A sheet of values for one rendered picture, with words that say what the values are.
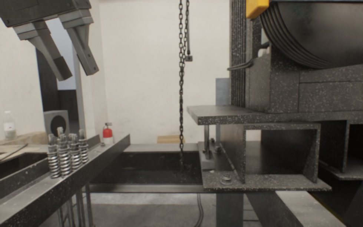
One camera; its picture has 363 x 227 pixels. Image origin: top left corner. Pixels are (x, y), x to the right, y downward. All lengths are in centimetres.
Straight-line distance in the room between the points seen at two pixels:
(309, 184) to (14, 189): 95
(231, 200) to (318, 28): 116
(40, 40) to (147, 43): 279
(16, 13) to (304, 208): 75
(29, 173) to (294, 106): 95
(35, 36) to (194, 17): 289
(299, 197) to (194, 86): 250
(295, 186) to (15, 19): 79
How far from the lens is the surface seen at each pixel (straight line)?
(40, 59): 769
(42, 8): 38
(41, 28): 42
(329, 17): 65
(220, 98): 122
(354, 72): 85
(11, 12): 41
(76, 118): 795
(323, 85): 78
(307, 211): 64
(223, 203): 146
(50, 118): 410
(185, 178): 116
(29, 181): 87
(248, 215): 170
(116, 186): 126
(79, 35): 38
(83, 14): 36
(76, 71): 298
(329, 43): 63
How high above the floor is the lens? 99
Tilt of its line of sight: 7 degrees down
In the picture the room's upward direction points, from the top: 2 degrees counter-clockwise
